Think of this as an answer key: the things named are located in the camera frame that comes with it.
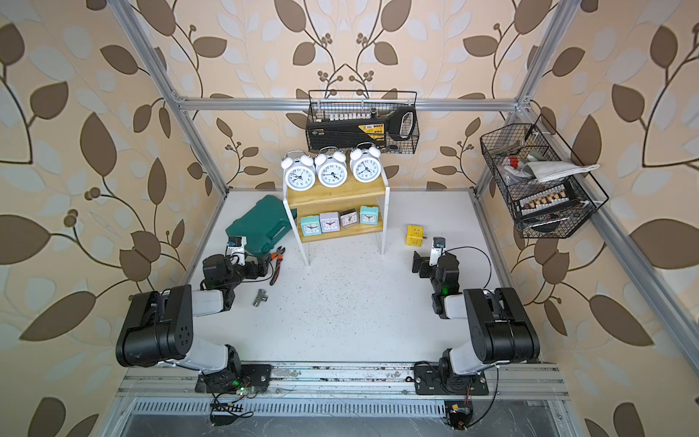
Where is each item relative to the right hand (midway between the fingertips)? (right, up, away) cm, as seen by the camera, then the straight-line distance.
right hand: (431, 252), depth 94 cm
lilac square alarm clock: (-34, +11, -9) cm, 37 cm away
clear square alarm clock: (-29, +12, -8) cm, 32 cm away
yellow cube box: (-4, +6, +5) cm, 9 cm away
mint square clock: (-22, +13, -7) cm, 26 cm away
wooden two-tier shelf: (-27, +18, -19) cm, 38 cm away
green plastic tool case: (-63, +9, +11) cm, 64 cm away
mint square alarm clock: (-40, +10, -9) cm, 43 cm away
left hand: (-61, 0, -1) cm, 61 cm away
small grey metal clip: (-58, -15, -5) cm, 60 cm away
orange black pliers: (-55, -2, +5) cm, 55 cm away
